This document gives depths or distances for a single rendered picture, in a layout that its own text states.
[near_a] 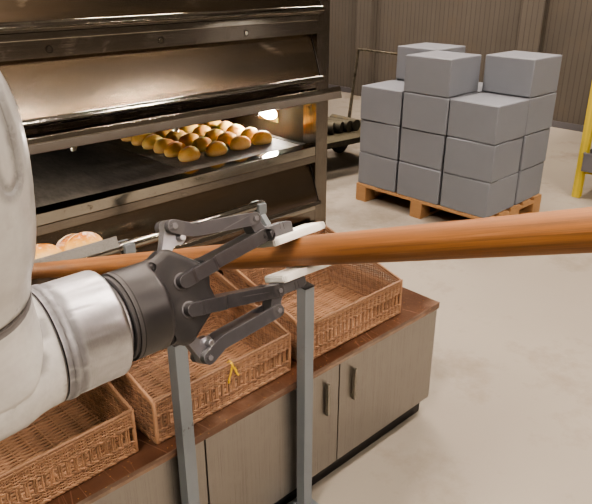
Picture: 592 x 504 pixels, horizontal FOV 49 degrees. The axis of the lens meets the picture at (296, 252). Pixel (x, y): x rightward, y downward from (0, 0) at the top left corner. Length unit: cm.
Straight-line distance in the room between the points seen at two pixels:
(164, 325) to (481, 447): 253
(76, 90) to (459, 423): 210
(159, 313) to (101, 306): 5
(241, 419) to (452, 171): 334
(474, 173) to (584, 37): 414
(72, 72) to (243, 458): 133
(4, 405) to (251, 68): 210
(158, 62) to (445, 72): 309
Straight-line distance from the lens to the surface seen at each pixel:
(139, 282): 52
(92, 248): 162
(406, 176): 534
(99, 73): 215
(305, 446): 236
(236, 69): 242
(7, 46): 202
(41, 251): 160
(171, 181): 232
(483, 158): 492
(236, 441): 218
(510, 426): 313
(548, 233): 46
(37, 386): 48
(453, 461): 288
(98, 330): 49
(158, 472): 203
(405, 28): 1015
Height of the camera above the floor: 186
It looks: 24 degrees down
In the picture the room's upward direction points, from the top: straight up
